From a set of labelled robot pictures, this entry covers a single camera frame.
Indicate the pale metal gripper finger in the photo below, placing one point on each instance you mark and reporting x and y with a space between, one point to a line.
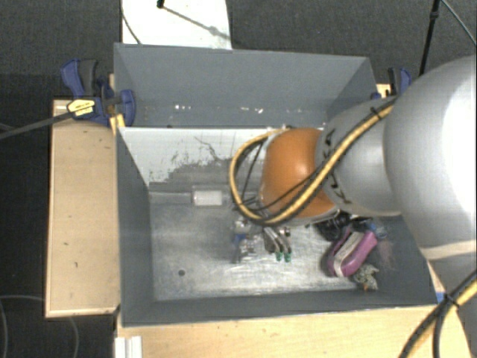
243 226
243 253

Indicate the clear plastic bottle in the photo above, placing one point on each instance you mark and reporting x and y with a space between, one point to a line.
208 197

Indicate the purple and white curved object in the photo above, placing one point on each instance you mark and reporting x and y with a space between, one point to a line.
352 254

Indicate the grey-green toy animal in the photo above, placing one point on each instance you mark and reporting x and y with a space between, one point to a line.
366 277

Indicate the small blue object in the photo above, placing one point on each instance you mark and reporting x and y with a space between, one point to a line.
378 230

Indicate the grey metal bin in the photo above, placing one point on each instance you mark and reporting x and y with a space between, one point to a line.
208 88

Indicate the pale wood flat board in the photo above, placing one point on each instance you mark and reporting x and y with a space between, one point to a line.
82 215

